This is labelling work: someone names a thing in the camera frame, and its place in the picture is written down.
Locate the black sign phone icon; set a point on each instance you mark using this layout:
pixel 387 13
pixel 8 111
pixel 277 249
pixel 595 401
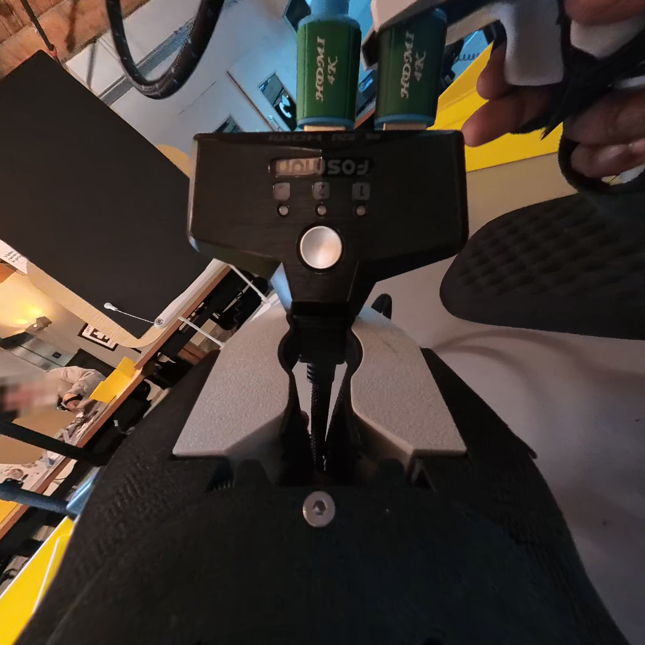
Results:
pixel 282 103

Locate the white paper sign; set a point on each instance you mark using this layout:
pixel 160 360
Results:
pixel 12 257

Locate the small yellow box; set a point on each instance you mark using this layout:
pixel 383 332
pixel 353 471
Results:
pixel 113 380

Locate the person's right hand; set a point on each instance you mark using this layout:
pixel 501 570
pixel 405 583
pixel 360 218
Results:
pixel 509 111

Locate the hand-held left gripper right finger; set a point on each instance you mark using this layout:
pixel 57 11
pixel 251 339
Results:
pixel 403 403

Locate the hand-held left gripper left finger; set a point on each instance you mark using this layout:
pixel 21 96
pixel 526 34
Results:
pixel 237 403

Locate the black panel wooden edge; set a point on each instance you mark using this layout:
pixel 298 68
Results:
pixel 75 201

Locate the black quilted mat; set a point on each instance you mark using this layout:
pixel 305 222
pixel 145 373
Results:
pixel 549 267

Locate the black sign wave icon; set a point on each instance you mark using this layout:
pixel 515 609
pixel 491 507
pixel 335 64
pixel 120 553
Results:
pixel 229 124

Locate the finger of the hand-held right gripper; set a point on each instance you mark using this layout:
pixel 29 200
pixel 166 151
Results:
pixel 476 30
pixel 369 48

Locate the small black white marker sign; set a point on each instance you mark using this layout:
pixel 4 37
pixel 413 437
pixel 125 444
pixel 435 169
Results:
pixel 98 337

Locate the blue metal pole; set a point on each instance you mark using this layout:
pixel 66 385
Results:
pixel 35 499

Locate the black HDMI switch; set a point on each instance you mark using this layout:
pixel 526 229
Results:
pixel 322 201

